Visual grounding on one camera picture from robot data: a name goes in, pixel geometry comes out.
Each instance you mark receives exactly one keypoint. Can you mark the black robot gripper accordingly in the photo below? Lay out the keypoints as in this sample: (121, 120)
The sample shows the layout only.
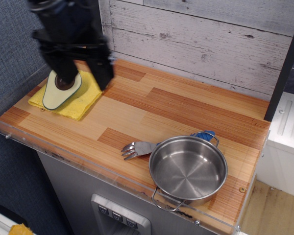
(73, 23)

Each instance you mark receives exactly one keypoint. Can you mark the toy avocado half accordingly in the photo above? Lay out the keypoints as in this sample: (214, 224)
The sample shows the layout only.
(55, 97)

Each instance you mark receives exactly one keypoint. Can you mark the stainless steel pot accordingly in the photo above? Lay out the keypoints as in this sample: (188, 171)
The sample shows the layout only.
(188, 170)

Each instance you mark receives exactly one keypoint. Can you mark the yellow folded cloth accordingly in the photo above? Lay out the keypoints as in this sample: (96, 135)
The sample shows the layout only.
(79, 103)

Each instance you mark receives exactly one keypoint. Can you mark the clear acrylic edge guard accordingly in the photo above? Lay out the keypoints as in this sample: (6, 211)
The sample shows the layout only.
(145, 104)

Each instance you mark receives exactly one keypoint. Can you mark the grey toy cabinet front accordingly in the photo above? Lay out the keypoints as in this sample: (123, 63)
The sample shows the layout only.
(74, 184)

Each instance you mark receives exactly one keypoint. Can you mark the silver dispenser button panel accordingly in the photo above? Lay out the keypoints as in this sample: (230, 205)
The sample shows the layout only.
(114, 219)

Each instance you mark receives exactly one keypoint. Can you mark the white ridged side counter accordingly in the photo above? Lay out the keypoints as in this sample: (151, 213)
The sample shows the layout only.
(276, 164)

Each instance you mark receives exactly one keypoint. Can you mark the blue handled metal fork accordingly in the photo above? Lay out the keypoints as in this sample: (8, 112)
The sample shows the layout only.
(140, 148)

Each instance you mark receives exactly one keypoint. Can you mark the right black upright post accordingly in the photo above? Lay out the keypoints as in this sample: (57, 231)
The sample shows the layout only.
(281, 83)

